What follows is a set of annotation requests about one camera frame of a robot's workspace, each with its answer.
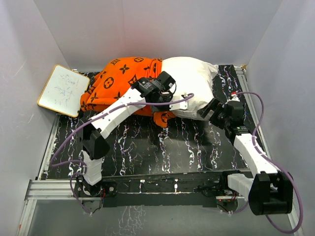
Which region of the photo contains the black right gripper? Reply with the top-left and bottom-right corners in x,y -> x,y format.
197,98 -> 230,129

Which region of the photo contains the orange patterned plush pillowcase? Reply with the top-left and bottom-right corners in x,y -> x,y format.
80,57 -> 177,128

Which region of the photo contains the white pillow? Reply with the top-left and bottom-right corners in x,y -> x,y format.
161,57 -> 219,120

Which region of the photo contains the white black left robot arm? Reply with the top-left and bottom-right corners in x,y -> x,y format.
79,71 -> 176,196

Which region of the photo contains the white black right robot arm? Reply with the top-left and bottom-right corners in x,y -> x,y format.
197,98 -> 293,215

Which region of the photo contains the small white dry-erase board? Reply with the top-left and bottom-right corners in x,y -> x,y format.
37,64 -> 90,118

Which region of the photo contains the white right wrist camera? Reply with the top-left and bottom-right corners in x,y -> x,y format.
229,92 -> 240,102

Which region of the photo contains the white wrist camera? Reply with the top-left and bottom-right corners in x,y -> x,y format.
229,92 -> 240,102
169,93 -> 189,111

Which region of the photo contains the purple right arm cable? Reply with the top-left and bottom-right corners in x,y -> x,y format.
231,91 -> 304,234

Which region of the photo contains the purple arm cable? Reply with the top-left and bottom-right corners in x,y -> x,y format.
231,91 -> 304,234
50,92 -> 195,217

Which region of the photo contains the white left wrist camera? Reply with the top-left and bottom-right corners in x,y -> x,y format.
169,93 -> 189,111

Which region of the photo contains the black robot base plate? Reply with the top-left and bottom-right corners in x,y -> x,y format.
71,171 -> 242,208

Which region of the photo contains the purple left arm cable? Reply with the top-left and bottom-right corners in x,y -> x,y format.
50,92 -> 195,217

